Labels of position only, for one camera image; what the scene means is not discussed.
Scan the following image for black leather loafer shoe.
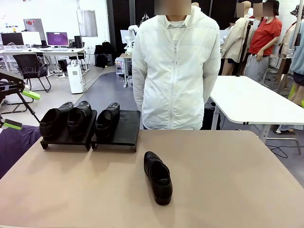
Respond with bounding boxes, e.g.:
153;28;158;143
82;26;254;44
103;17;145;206
95;102;121;143
143;151;173;206
38;101;74;141
67;100;93;141

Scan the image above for black shoe stand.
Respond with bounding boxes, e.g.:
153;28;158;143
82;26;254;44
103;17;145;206
39;109;98;152
91;109;141;152

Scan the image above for black light stand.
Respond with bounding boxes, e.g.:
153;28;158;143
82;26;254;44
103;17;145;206
236;20;254;77

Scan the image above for black tripod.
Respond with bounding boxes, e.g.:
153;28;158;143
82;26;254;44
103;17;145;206
22;95;41;124

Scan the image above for black sled-base chair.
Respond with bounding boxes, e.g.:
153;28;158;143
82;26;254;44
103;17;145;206
0;80;34;114

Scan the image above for purple beanbag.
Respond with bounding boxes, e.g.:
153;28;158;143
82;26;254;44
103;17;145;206
0;124;45;180

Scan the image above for black mesh office chair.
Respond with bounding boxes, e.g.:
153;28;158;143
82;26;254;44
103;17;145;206
12;54;52;93

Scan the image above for white air purifier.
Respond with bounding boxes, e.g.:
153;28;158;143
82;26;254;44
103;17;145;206
66;60;85;95

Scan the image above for long white desk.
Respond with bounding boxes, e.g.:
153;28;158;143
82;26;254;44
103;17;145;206
0;47;89;73

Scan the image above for monitor with black screen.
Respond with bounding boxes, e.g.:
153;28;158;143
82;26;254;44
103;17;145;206
0;32;25;47

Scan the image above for monitor with purple screen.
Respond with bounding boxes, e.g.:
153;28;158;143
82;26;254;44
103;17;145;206
46;32;70;48

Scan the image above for grey board with red circle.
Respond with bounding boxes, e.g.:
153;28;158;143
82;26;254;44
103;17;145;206
23;18;46;41

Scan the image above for black backpack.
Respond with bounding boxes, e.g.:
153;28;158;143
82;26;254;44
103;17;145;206
94;40;114;68

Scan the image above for computer case with coloured lights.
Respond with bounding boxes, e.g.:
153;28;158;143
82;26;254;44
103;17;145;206
115;57;126;76

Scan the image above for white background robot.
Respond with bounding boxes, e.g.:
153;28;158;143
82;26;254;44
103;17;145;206
125;23;140;57

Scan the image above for person in white jacket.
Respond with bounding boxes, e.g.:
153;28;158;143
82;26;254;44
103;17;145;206
132;0;221;131

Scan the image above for mannequin in beige coat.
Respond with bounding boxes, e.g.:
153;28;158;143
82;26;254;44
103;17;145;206
220;1;254;76

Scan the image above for white side table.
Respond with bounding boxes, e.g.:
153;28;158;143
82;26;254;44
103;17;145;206
209;75;304;155

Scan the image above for figure in red shirt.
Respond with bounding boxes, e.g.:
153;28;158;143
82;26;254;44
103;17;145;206
246;0;283;84

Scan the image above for silver wall panel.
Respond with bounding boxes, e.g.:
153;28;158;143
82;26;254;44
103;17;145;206
76;9;98;38

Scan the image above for black floor cable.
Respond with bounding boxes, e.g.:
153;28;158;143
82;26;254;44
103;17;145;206
266;142;289;159

